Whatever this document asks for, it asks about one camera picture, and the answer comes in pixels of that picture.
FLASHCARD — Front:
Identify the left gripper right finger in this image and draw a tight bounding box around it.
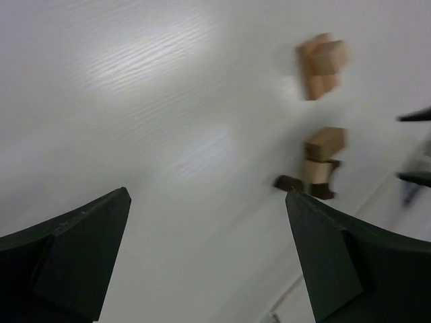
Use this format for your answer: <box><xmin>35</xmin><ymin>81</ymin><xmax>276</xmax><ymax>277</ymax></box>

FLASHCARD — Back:
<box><xmin>286</xmin><ymin>188</ymin><xmax>430</xmax><ymax>322</ymax></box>

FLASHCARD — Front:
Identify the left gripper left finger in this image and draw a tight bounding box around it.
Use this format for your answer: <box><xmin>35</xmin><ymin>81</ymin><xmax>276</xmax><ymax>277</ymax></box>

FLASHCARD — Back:
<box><xmin>1</xmin><ymin>187</ymin><xmax>131</xmax><ymax>322</ymax></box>

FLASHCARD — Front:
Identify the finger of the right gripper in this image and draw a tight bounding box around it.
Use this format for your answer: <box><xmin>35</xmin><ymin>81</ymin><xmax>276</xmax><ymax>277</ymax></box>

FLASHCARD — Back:
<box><xmin>396</xmin><ymin>106</ymin><xmax>431</xmax><ymax>122</ymax></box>
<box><xmin>397</xmin><ymin>171</ymin><xmax>431</xmax><ymax>187</ymax></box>

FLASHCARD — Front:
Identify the light wood cube block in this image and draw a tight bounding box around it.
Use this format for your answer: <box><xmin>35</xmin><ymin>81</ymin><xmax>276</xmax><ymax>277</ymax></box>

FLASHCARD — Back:
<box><xmin>310</xmin><ymin>40</ymin><xmax>350</xmax><ymax>75</ymax></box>
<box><xmin>301</xmin><ymin>159</ymin><xmax>332</xmax><ymax>184</ymax></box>

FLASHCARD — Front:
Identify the long light wood block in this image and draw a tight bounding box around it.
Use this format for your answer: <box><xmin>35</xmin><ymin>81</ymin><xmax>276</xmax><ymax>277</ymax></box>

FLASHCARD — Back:
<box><xmin>304</xmin><ymin>127</ymin><xmax>346</xmax><ymax>162</ymax></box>
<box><xmin>296</xmin><ymin>33</ymin><xmax>331</xmax><ymax>100</ymax></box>
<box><xmin>310</xmin><ymin>74</ymin><xmax>341</xmax><ymax>100</ymax></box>

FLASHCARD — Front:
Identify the dark wood arch block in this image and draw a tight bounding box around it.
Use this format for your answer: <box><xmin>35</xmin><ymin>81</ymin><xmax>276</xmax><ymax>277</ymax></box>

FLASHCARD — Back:
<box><xmin>310</xmin><ymin>159</ymin><xmax>342</xmax><ymax>200</ymax></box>

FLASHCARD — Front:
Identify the dark wood quarter-round block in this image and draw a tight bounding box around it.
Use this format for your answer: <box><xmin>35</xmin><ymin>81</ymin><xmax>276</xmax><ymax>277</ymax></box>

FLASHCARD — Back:
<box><xmin>273</xmin><ymin>175</ymin><xmax>304</xmax><ymax>192</ymax></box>

